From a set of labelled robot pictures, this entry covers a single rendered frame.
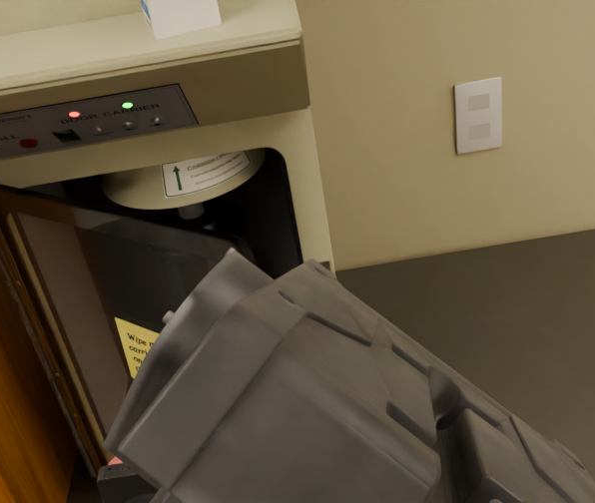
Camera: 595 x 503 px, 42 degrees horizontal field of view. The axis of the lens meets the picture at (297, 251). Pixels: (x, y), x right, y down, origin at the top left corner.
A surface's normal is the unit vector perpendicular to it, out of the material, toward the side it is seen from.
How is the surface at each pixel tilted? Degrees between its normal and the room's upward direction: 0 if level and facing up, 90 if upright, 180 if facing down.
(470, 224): 90
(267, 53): 135
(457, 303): 0
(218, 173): 66
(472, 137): 90
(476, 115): 90
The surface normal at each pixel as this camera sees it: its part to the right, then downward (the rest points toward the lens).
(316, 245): 0.07, 0.55
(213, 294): 0.26, -0.46
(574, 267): -0.15, -0.82
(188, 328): -0.05, -0.05
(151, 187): -0.30, 0.19
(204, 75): 0.15, 0.97
